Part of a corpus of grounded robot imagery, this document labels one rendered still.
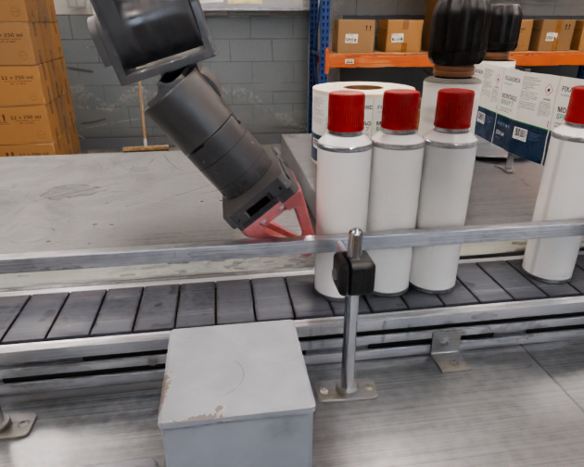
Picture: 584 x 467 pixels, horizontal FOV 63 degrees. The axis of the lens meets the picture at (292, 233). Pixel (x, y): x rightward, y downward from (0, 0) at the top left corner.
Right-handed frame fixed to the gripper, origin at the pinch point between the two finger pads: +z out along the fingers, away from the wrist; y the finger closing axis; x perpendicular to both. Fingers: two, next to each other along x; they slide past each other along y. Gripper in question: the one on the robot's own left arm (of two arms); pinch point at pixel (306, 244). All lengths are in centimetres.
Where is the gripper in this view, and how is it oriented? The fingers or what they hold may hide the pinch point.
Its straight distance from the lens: 48.1
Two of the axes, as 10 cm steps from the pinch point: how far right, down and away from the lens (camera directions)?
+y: -1.5, -4.1, 9.0
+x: -7.8, 6.1, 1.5
